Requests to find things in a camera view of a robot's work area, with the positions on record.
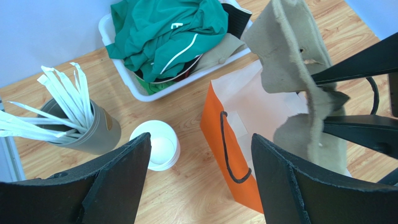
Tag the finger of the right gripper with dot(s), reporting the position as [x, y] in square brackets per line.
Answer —
[371, 131]
[380, 58]

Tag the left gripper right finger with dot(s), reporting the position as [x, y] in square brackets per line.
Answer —
[296, 191]

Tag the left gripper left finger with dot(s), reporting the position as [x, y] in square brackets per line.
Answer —
[105, 190]

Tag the grey pulp cup carrier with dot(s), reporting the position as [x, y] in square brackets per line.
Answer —
[290, 48]

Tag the orange paper bag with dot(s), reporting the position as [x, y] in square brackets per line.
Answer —
[237, 107]

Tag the grey straw holder cup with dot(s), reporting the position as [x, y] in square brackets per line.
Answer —
[103, 135]

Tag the stack of paper cups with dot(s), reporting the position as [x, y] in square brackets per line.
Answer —
[165, 146]

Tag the white wrapped straws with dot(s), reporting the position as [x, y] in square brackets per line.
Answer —
[67, 117]

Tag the white plastic basket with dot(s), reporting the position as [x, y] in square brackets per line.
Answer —
[150, 91]

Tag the black cloth in basket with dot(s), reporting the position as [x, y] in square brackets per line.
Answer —
[237, 19]

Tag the beige cloth in basket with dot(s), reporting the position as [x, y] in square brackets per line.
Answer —
[220, 53]

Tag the green garment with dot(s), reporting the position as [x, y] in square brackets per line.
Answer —
[158, 37]

